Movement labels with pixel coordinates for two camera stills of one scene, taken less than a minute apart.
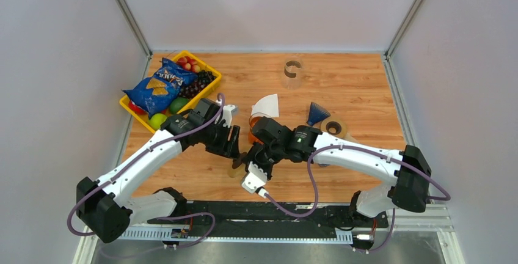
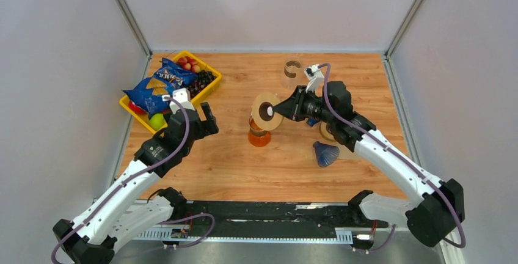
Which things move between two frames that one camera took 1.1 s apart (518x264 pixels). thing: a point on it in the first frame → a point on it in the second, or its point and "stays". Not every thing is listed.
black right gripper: (252, 157) → (291, 107)
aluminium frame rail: (409, 221) stays
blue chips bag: (158, 93) stays
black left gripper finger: (233, 146) → (211, 124)
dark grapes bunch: (204, 78) stays
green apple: (156, 120) stays
